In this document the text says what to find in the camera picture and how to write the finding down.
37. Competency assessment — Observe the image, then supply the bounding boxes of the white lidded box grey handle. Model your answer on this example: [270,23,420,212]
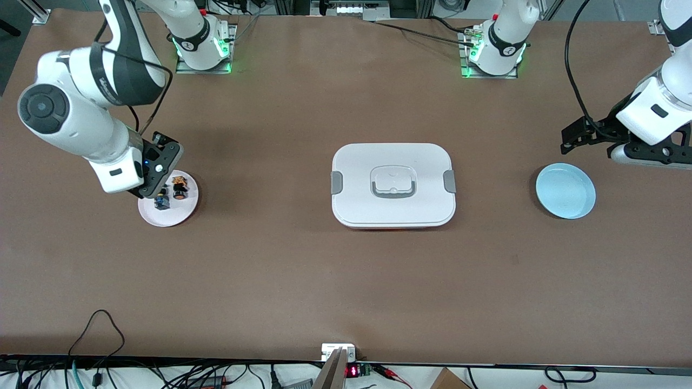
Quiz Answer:
[330,143,457,231]

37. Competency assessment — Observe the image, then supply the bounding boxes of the black cable behind arm base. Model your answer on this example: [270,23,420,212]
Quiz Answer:
[372,15,482,49]

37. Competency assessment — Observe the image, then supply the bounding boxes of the black power adapter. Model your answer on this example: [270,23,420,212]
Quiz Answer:
[184,375,229,389]

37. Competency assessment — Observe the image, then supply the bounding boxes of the light blue round plate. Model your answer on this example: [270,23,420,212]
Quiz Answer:
[535,163,596,220]

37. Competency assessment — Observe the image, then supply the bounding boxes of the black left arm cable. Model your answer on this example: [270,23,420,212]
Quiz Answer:
[563,0,614,140]

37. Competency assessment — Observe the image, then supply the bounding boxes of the white mount bracket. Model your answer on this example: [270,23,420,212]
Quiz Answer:
[321,343,357,363]

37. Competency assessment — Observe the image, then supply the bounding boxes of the brown cardboard piece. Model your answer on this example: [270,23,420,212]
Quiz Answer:
[430,367,472,389]

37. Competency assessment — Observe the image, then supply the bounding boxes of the white round plate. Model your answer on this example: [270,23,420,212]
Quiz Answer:
[138,171,199,227]

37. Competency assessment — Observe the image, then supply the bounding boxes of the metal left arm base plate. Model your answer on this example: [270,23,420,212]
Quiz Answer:
[460,30,520,79]

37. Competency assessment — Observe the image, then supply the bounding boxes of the black looped cable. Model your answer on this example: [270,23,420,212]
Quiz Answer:
[68,309,126,361]

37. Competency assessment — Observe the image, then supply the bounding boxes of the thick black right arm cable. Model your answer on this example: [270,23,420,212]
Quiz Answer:
[95,22,174,136]

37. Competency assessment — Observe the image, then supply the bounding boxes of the black coiled cable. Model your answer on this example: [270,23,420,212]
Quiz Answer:
[543,366,598,384]

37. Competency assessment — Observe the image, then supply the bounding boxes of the red clip wires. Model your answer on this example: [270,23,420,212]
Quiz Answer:
[377,364,412,387]

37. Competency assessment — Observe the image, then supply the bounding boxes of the grey camera mount bar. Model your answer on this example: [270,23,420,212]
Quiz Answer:
[314,348,349,389]

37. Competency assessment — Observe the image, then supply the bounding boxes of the metal frame behind table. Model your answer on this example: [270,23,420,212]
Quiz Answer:
[273,0,436,21]

